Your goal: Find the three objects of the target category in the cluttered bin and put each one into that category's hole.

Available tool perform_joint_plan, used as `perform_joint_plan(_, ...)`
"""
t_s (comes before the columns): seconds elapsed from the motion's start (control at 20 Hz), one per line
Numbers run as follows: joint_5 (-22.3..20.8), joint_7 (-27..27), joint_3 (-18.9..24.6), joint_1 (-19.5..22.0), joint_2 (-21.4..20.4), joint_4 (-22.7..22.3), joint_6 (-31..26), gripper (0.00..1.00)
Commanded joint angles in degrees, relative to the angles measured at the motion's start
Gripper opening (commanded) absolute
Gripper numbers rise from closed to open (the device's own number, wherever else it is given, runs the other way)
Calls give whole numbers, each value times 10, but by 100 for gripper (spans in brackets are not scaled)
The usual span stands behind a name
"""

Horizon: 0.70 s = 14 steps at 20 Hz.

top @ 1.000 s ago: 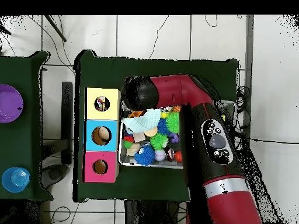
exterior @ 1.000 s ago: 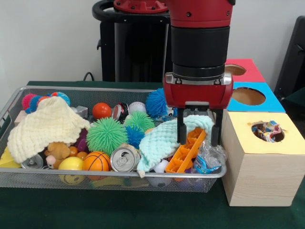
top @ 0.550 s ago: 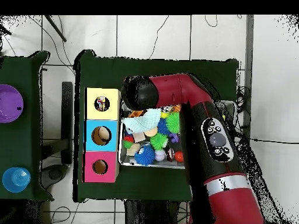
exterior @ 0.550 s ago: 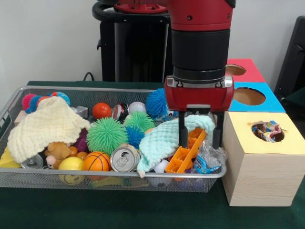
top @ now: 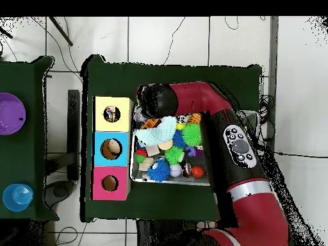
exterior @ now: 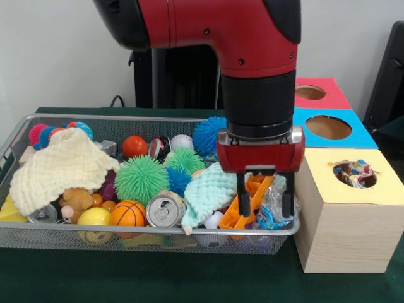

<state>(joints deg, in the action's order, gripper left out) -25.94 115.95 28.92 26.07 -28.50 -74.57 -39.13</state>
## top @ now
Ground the mint green waffle cloth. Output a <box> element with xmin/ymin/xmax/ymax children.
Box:
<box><xmin>134</xmin><ymin>116</ymin><xmax>178</xmax><ymax>148</ymax></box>

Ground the white colourful spotted cloth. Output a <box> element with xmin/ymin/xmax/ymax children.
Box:
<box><xmin>104</xmin><ymin>106</ymin><xmax>120</xmax><ymax>122</ymax></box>

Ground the clear mesh bin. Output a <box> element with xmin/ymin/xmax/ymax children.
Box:
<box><xmin>129</xmin><ymin>103</ymin><xmax>258</xmax><ymax>186</ymax></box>

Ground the wooden three-hole box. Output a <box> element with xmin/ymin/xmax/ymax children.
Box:
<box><xmin>92</xmin><ymin>95</ymin><xmax>134</xmax><ymax>202</ymax></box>

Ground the round wooden disc toy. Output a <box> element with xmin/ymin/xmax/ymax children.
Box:
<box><xmin>158</xmin><ymin>139</ymin><xmax>174</xmax><ymax>152</ymax></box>

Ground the green spiky ball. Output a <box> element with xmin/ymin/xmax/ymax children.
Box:
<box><xmin>181</xmin><ymin>122</ymin><xmax>202</xmax><ymax>147</ymax></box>

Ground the large blue spiky ball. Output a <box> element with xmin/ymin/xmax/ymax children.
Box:
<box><xmin>148</xmin><ymin>158</ymin><xmax>171</xmax><ymax>183</ymax></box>

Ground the red-orange ball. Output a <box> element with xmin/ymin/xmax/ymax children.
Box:
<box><xmin>192</xmin><ymin>165</ymin><xmax>204</xmax><ymax>179</ymax></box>

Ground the black panel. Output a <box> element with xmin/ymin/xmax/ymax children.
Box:
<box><xmin>67</xmin><ymin>89</ymin><xmax>81</xmax><ymax>181</ymax></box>

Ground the green side table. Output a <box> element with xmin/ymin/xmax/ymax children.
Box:
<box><xmin>0</xmin><ymin>55</ymin><xmax>58</xmax><ymax>221</ymax></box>

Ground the black rod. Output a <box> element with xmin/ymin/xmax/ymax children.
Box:
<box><xmin>49</xmin><ymin>17</ymin><xmax>74</xmax><ymax>47</ymax></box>

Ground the purple bowl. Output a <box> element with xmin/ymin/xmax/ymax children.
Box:
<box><xmin>0</xmin><ymin>92</ymin><xmax>26</xmax><ymax>136</ymax></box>

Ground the blue bowl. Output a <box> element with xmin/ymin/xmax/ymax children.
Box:
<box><xmin>2</xmin><ymin>183</ymin><xmax>35</xmax><ymax>213</ymax></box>

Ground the black floor cable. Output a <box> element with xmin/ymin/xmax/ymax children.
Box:
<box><xmin>274</xmin><ymin>149</ymin><xmax>328</xmax><ymax>159</ymax></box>

